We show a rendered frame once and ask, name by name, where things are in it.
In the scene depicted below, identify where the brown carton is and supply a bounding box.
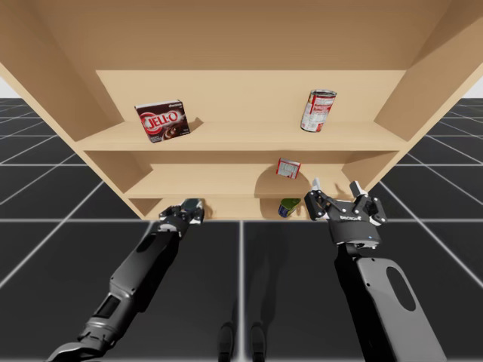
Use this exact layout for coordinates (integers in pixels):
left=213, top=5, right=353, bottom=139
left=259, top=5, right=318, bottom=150
left=134, top=100, right=191, bottom=145

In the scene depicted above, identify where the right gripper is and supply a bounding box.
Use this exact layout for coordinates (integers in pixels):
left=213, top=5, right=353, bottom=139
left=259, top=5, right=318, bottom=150
left=304, top=176, right=388, bottom=251

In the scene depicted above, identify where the blue flat can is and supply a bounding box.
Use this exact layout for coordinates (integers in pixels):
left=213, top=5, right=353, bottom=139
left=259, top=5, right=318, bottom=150
left=278, top=198, right=303, bottom=219

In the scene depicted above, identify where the red and white carton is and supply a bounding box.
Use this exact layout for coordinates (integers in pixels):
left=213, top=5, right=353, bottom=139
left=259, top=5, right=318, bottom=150
left=275, top=157, right=302, bottom=180

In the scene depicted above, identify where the pale wooden shelf unit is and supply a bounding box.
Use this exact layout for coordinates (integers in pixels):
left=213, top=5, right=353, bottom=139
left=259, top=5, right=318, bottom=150
left=0, top=0, right=483, bottom=222

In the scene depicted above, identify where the red and white can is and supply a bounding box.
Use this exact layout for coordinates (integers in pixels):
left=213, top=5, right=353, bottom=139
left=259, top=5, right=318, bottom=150
left=300, top=88, right=338, bottom=133

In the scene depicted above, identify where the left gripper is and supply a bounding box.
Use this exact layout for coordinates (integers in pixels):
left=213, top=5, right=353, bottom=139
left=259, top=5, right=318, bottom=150
left=157, top=204, right=207, bottom=233

